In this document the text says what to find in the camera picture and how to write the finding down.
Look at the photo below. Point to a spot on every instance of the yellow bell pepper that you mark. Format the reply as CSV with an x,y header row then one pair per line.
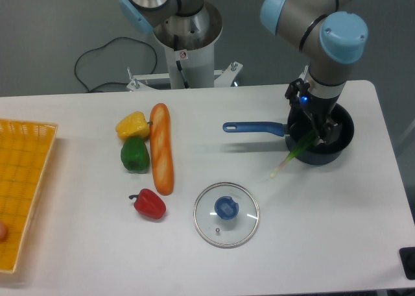
x,y
133,125

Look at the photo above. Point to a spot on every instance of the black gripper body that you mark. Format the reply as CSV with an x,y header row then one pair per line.
x,y
305,105

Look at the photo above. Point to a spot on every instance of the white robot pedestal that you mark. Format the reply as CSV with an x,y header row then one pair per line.
x,y
189,45

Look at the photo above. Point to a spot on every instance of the glass lid with blue knob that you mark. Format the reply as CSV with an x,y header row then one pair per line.
x,y
226,215

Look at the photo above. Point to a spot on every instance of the red bell pepper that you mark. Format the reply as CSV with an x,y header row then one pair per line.
x,y
148,204

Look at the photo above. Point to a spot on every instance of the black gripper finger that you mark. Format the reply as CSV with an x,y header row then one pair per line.
x,y
319,127
333,130

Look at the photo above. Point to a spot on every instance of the green bell pepper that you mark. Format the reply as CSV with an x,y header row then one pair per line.
x,y
134,155

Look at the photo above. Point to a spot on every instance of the green spring onion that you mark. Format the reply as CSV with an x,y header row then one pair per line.
x,y
301,146

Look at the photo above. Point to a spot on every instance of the yellow plastic basket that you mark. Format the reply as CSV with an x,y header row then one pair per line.
x,y
25,150

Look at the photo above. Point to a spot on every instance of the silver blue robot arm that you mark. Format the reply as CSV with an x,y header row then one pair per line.
x,y
332,39

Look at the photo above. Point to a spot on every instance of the dark pot with blue handle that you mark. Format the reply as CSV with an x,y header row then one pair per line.
x,y
315,155

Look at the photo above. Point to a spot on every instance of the black device at table edge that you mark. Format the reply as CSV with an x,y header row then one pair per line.
x,y
407,255

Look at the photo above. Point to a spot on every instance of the orange baguette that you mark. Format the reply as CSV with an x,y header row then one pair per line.
x,y
161,150

